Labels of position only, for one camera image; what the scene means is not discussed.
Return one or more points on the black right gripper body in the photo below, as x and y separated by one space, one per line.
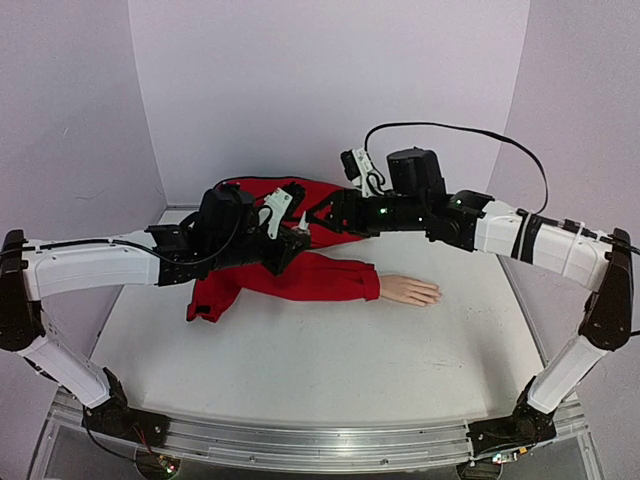
344 209

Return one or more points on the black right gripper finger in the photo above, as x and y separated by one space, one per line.
328 211
332 225

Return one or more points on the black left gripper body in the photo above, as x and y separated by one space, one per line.
279 263

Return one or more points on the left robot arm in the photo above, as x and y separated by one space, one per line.
229 229

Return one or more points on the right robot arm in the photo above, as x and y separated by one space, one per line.
477 222

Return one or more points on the red jacket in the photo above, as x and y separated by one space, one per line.
311 277

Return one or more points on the mannequin hand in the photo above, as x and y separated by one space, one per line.
409 291

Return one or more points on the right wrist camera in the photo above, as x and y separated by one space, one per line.
362 173

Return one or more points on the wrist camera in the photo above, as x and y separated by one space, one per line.
280 206
362 173

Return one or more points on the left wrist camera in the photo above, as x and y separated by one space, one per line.
280 206

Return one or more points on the aluminium table front rail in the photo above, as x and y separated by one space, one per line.
334 449

